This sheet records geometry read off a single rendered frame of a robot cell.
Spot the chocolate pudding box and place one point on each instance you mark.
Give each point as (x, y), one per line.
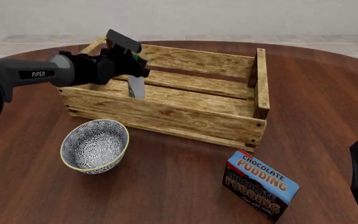
(259, 184)

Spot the wooden slat tray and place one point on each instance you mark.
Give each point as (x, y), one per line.
(169, 117)

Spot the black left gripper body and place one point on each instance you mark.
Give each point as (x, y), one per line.
(138, 67)

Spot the black-white patterned bowl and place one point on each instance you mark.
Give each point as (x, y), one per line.
(93, 147)

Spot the white salad dressing bottle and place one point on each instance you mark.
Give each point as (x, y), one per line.
(137, 88)

